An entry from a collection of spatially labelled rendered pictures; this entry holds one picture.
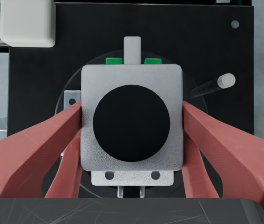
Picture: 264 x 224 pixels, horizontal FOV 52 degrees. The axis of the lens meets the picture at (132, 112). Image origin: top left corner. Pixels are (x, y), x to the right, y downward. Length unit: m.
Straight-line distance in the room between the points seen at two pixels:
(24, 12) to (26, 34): 0.02
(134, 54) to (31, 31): 0.13
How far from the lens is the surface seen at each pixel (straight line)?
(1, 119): 0.29
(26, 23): 0.27
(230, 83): 0.17
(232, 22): 0.29
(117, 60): 0.19
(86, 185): 0.25
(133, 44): 0.16
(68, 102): 0.23
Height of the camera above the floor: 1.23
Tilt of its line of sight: 88 degrees down
